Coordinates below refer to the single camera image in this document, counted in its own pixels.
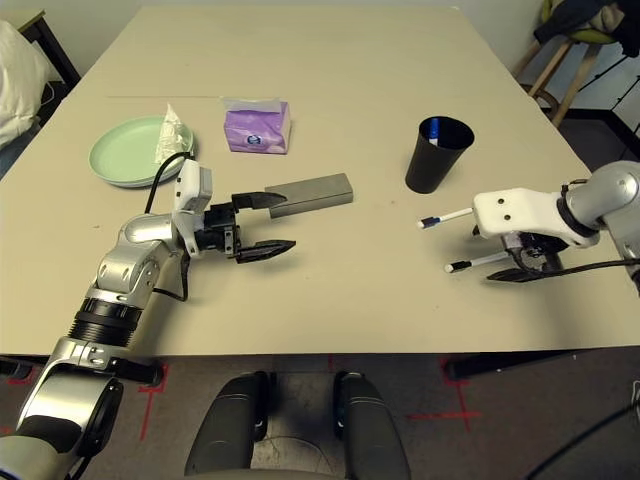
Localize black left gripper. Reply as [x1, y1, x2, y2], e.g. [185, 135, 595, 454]
[196, 190, 298, 266]

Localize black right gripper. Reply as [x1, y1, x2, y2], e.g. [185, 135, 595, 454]
[471, 224, 570, 285]

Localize white marker black cap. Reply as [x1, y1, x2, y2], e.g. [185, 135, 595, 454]
[444, 250, 512, 274]

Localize grey glasses case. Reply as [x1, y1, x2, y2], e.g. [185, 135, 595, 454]
[263, 172, 356, 221]

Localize white marker blue band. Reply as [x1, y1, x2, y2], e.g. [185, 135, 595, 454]
[417, 208, 474, 231]

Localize white tissue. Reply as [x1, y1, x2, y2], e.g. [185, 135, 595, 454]
[153, 101, 188, 165]

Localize green plastic plate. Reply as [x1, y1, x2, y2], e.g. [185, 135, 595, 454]
[88, 115, 201, 188]

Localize purple tissue pack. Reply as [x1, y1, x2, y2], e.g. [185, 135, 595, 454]
[220, 95, 293, 157]

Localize black plastic cup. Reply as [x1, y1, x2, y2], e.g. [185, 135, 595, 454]
[404, 115, 476, 195]

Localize wooden stool yellow seat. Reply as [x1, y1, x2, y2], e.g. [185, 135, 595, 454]
[516, 28, 622, 130]

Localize black tripod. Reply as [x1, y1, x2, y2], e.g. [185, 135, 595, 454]
[568, 53, 640, 142]

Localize grey robot left leg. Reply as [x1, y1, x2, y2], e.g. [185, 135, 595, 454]
[184, 370, 275, 477]

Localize grey robot leg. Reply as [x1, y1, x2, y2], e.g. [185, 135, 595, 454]
[333, 369, 412, 480]
[184, 370, 275, 477]

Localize grey robot right leg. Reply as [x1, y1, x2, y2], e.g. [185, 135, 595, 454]
[333, 369, 412, 480]

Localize dark clothes pile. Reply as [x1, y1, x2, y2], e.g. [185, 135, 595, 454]
[533, 0, 640, 60]

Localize person in white jacket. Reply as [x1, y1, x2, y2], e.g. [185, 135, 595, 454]
[0, 18, 57, 177]

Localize grey robot torso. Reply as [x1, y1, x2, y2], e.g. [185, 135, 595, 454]
[0, 434, 72, 480]

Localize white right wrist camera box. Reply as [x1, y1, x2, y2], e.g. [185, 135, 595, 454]
[471, 186, 602, 250]

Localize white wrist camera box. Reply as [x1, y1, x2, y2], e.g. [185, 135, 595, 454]
[171, 158, 214, 260]
[471, 186, 602, 250]

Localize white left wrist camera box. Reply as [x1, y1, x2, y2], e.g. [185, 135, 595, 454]
[171, 158, 214, 260]

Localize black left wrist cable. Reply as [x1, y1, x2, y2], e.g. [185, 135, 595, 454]
[144, 150, 197, 302]

